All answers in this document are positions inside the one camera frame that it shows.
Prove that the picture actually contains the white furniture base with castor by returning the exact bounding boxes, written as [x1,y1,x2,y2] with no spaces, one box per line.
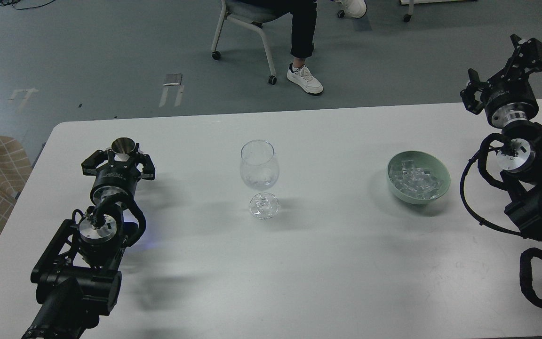
[397,0,476,23]

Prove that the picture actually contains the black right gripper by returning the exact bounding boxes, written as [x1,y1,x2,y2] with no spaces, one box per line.
[460,34,542,129]

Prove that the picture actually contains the grey tape piece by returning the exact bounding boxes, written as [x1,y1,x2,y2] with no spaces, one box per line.
[163,73,183,87]

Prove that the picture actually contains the black floor cables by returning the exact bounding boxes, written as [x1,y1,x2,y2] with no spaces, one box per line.
[0,0,55,20]

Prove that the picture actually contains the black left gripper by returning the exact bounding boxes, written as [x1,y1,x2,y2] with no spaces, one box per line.
[81,149,156,206]

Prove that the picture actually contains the grey chair with castors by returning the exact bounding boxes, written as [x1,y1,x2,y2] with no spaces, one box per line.
[211,0,287,84]

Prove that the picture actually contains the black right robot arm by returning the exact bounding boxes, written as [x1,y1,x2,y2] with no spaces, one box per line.
[459,34,542,309]

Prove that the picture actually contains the seated person in black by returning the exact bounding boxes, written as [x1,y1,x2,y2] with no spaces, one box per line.
[238,0,369,97]

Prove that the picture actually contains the clear ice cubes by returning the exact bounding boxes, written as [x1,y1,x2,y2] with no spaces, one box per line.
[389,160,444,200]

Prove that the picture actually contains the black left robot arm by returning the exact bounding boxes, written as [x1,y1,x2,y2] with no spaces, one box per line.
[23,140,155,339]

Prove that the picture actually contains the green bowl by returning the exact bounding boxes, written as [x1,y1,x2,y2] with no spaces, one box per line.
[385,151,451,205]

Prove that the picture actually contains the clear wine glass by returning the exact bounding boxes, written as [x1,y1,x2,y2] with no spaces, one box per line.
[239,139,280,220]

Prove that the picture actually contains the steel jigger measuring cup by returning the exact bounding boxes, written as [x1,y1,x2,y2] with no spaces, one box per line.
[111,137,138,168]

